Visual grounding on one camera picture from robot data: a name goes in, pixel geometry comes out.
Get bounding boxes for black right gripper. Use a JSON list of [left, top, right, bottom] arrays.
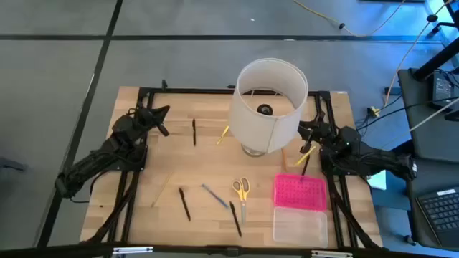
[[298, 121, 338, 155]]

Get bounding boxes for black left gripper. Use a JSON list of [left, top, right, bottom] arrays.
[[134, 105, 171, 138]]

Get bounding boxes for yellow pencil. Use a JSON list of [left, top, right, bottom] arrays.
[[293, 145, 318, 167]]

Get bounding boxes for yellow highlighter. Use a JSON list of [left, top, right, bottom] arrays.
[[215, 125, 230, 146]]

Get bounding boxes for light wooden pencil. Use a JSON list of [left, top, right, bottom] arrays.
[[150, 173, 174, 209]]

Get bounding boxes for blue pen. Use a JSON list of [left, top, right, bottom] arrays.
[[200, 183, 230, 209]]

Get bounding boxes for yellow-handled scissors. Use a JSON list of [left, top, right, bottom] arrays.
[[231, 176, 252, 225]]

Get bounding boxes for clear plastic box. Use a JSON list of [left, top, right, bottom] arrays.
[[271, 206, 329, 249]]

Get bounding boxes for silver table lamp white shade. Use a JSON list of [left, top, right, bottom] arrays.
[[228, 57, 309, 158]]

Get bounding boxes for pink plastic bin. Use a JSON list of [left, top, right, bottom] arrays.
[[273, 173, 328, 212]]

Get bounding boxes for black side table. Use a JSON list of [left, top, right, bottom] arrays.
[[397, 67, 459, 252]]

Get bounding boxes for black power adapter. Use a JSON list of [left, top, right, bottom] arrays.
[[431, 72, 455, 109]]

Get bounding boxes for black stand pole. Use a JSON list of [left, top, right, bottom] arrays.
[[411, 35, 459, 82]]

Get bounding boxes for black laptop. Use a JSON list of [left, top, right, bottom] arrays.
[[415, 186, 459, 249]]

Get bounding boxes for black chair base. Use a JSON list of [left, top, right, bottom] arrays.
[[425, 0, 459, 37]]

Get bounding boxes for black floor cable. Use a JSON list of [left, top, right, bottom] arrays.
[[354, 95, 459, 132]]

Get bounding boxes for yellow floor cable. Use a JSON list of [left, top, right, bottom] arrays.
[[292, 0, 408, 39]]

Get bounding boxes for silver metal bracket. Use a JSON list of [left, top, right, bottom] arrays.
[[112, 246, 154, 255], [311, 249, 354, 258]]

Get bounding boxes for beige cable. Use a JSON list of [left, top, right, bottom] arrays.
[[383, 0, 455, 108]]

